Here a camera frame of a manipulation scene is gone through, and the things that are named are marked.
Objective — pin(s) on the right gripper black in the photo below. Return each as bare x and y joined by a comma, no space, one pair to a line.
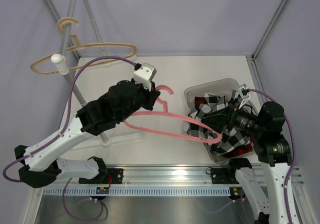
217,121

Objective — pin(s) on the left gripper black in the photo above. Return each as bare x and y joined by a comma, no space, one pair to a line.
151,96

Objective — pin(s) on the pink plastic hanger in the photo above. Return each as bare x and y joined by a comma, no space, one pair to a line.
166,113

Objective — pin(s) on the grey black plaid shirt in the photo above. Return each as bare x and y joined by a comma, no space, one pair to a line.
206,108

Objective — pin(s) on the red black plaid shirt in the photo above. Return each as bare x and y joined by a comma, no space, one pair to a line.
238,143

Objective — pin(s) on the beige plastic hanger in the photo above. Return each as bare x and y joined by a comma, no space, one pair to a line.
91,49

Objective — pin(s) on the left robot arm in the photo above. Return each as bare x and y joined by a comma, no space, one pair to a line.
42,162

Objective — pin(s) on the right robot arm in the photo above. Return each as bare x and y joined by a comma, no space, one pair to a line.
274,153

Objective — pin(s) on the clear plastic bin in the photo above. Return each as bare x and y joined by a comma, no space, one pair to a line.
222,87

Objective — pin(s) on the grey clothes rack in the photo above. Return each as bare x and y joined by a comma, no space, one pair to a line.
64,26

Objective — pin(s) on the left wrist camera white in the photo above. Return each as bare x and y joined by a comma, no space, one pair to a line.
144,74

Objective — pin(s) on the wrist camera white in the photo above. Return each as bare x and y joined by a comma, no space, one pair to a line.
243,92
144,74

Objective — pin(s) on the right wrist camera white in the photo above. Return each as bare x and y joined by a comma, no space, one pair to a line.
243,92

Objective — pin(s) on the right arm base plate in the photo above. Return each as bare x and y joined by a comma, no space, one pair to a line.
220,176

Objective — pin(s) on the aluminium front rail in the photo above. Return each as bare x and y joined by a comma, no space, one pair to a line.
184,175

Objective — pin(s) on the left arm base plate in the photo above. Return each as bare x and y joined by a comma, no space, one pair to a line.
113,177

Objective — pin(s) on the slotted cable duct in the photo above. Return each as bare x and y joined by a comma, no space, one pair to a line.
138,191

